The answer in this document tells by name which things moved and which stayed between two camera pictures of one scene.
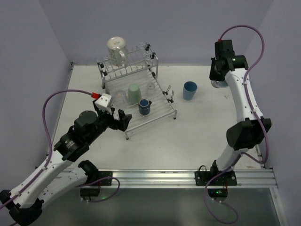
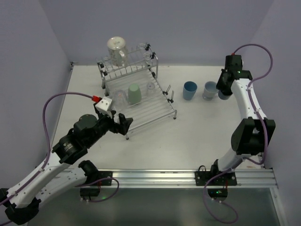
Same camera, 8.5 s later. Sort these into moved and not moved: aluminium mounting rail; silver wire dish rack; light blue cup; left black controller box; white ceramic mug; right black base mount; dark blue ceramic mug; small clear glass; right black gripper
Moved: right black gripper; white ceramic mug; dark blue ceramic mug
Not moved: silver wire dish rack; aluminium mounting rail; left black controller box; small clear glass; right black base mount; light blue cup
